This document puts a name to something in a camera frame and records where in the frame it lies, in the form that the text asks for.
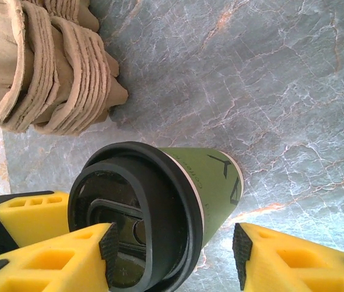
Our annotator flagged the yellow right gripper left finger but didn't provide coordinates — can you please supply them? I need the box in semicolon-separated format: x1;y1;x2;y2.
0;222;119;292

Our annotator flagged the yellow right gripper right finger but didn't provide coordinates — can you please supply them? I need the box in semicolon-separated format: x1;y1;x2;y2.
232;222;344;292

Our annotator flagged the green paper coffee cup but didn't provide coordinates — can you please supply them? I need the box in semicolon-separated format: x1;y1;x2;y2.
156;147;246;253

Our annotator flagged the black plastic cup lid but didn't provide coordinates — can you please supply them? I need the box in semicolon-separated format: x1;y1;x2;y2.
67;142;205;289

